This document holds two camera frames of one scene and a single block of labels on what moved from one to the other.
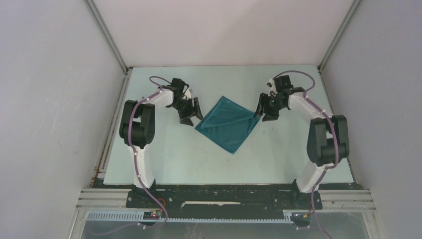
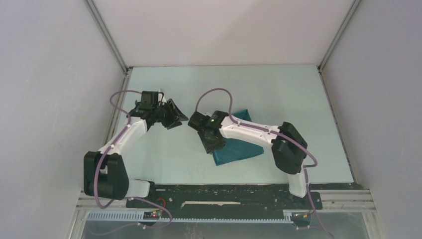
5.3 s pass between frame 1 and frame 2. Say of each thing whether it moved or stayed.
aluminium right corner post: stayed
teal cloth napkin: moved
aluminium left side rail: stayed
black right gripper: moved
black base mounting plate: stayed
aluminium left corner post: stayed
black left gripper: moved
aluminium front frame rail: stayed
